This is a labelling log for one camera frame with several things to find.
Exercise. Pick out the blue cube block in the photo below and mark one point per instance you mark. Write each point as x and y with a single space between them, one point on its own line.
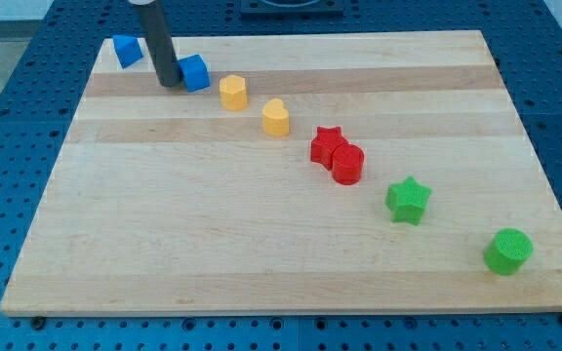
195 73

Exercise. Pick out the blue triangle block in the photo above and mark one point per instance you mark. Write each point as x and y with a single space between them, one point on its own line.
127 49

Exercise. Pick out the yellow heart block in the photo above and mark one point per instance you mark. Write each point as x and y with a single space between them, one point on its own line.
275 118

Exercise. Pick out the red star block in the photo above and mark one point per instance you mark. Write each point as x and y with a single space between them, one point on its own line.
323 146

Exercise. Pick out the red cylinder block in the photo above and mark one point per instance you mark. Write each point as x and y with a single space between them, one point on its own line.
347 164

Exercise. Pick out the yellow hexagon block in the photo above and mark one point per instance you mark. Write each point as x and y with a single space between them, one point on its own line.
233 92

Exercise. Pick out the green star block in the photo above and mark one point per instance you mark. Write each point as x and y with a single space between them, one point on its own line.
407 200

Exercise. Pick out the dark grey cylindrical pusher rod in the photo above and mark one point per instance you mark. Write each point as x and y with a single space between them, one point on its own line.
158 39

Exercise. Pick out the green cylinder block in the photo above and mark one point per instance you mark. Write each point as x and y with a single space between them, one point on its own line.
508 251

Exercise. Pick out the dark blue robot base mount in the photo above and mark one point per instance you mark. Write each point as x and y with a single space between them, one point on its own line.
261 8

